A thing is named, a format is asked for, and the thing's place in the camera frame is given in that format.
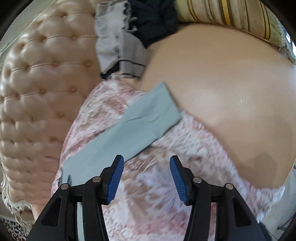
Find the light blue sweater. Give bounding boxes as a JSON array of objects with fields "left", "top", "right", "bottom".
[{"left": 58, "top": 83, "right": 181, "bottom": 186}]

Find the tufted peach leather sofa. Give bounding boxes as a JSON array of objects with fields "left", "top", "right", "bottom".
[{"left": 1, "top": 1, "right": 295, "bottom": 215}]

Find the white carved lattice screen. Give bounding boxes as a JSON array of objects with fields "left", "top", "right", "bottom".
[{"left": 1, "top": 216, "right": 29, "bottom": 241}]

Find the grey garment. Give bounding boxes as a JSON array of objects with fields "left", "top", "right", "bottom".
[{"left": 94, "top": 1, "right": 147, "bottom": 79}]

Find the dark navy garment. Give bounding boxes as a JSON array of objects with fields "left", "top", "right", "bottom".
[{"left": 100, "top": 0, "right": 180, "bottom": 80}]

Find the striped gold cushion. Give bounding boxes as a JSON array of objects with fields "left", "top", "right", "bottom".
[{"left": 176, "top": 0, "right": 295, "bottom": 59}]

